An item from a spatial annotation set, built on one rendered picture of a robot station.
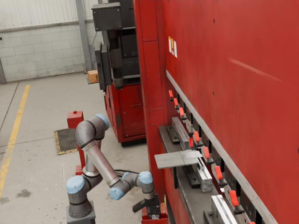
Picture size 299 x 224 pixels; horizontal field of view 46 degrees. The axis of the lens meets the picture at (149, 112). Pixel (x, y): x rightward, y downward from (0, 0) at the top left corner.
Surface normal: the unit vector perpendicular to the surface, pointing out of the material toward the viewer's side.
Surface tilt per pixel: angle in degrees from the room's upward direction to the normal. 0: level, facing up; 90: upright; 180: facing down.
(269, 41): 90
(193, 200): 0
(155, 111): 90
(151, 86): 90
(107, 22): 90
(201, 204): 0
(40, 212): 0
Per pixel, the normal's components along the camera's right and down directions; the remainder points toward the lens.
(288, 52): -0.99, 0.12
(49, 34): 0.25, 0.33
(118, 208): -0.08, -0.93
